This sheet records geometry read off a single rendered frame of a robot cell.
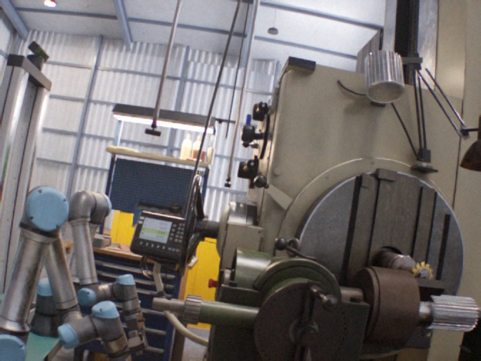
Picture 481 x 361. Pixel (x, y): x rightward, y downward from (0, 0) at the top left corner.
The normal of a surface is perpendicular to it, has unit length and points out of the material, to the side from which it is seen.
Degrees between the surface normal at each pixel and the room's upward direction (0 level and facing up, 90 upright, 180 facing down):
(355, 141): 90
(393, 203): 90
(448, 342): 90
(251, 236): 90
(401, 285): 47
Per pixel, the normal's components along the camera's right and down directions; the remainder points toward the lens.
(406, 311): 0.07, -0.20
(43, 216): 0.54, -0.08
